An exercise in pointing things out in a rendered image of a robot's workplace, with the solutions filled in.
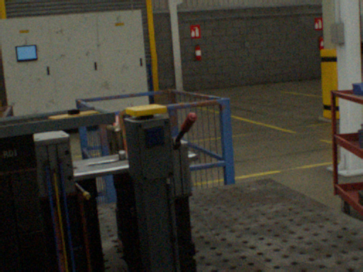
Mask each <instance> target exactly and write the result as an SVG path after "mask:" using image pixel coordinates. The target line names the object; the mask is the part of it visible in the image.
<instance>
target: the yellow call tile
mask: <svg viewBox="0 0 363 272"><path fill-rule="evenodd" d="M166 112H167V108H166V106H158V105H149V106H136V107H131V108H126V114H129V115H132V116H135V117H140V119H149V118H153V117H154V114H163V113H166Z"/></svg>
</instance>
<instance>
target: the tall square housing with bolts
mask: <svg viewBox="0 0 363 272"><path fill-rule="evenodd" d="M34 142H35V150H36V159H37V164H38V166H37V170H35V172H36V176H37V186H38V193H39V199H40V211H41V217H42V220H43V230H44V237H45V245H46V250H47V254H48V267H49V271H50V272H86V269H85V265H84V251H83V247H82V246H81V244H80V241H79V233H78V227H77V214H76V208H75V204H74V195H77V192H76V185H75V180H74V171H73V161H72V152H71V147H70V136H69V135H68V134H67V133H65V132H63V131H52V132H44V133H36V134H34Z"/></svg>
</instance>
